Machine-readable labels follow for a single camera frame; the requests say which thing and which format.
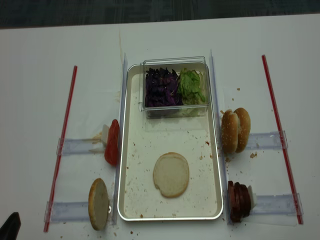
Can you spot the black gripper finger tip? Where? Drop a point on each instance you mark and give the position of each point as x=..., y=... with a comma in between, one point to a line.
x=11, y=227

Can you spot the green lettuce leaves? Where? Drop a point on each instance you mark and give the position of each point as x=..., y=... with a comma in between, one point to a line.
x=190, y=87

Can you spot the red tomato slices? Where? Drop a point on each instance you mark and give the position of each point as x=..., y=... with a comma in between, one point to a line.
x=111, y=151

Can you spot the brown meat patty slices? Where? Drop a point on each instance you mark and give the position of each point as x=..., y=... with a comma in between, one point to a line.
x=240, y=202

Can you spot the red strip left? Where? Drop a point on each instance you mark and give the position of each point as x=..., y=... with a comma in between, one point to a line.
x=58, y=158

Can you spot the red strip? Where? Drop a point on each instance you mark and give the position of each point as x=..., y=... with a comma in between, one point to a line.
x=58, y=158
x=294, y=192

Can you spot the standing bun half left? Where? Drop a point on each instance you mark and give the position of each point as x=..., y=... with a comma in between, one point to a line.
x=98, y=204

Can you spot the white plastic stopper left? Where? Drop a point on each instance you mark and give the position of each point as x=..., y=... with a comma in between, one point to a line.
x=104, y=134

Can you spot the white plastic stopper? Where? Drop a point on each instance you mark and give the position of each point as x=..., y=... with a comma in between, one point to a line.
x=104, y=134
x=253, y=197

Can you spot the bun half on tray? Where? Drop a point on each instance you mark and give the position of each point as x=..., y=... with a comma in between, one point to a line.
x=171, y=174

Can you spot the shredded purple cabbage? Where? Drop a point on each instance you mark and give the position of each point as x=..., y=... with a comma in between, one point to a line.
x=161, y=88

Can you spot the clear plastic salad box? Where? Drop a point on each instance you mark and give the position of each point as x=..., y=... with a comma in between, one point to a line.
x=197, y=63

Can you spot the sesame bun left piece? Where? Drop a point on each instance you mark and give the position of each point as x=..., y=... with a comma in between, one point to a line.
x=229, y=131

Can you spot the sesame bun piece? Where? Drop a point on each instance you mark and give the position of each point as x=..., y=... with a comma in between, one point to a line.
x=229, y=131
x=244, y=128

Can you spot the white plastic stopper right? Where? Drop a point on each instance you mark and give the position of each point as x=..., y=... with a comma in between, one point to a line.
x=253, y=197

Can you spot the sesame bun right piece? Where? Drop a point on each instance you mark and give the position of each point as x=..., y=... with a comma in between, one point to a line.
x=244, y=128

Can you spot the red strip right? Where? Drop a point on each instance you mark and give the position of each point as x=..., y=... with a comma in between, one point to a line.
x=294, y=192

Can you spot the clear cross rail lower left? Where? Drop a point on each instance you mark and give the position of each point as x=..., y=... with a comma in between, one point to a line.
x=60, y=212

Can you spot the clear cross rail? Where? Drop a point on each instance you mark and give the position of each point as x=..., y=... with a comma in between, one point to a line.
x=68, y=146
x=284, y=204
x=275, y=140
x=60, y=212

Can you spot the clear cross rail upper left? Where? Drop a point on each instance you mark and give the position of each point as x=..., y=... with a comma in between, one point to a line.
x=68, y=146

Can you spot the clear long rail left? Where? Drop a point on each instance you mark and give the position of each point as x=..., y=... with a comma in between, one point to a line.
x=120, y=139

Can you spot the clear long rail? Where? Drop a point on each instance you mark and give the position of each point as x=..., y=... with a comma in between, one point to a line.
x=120, y=139
x=217, y=123

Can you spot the clear long rail right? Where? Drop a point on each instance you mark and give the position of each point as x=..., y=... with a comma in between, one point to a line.
x=217, y=123

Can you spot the clear cross rail upper right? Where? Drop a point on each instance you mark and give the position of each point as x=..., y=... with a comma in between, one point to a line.
x=275, y=140

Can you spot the clear cross rail lower right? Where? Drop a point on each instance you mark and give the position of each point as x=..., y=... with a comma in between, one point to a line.
x=284, y=204

